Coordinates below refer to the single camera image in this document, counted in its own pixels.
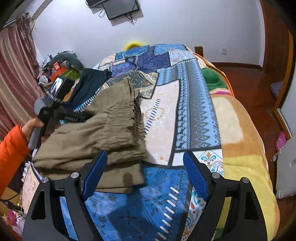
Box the khaki olive pants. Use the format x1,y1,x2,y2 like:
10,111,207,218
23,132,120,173
33,79,147,193

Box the person left hand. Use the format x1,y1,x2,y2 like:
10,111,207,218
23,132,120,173
21,117,56,143

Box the orange red box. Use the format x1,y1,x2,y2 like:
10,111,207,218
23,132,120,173
50,62,67,81

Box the striped pink curtain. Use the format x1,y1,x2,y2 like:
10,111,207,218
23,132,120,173
1,15,44,140

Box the green patterned storage bag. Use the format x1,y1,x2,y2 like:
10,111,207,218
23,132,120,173
62,68,80,81

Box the dark navy folded garment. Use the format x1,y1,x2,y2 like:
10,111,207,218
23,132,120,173
64,68,111,109

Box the yellow orange fleece blanket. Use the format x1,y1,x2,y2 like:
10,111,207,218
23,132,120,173
194,54,280,240

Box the pink slipper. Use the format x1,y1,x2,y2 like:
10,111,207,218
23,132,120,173
275,132,287,152

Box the yellow curved headboard tube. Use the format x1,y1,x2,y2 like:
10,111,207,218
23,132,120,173
124,41,145,51

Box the blue patchwork bedspread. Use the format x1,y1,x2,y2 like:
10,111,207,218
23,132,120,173
21,43,225,241

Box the brown wooden door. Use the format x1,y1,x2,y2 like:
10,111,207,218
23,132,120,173
260,1,292,82

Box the wall mounted television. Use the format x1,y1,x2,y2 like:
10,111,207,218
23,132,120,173
86,0,140,20

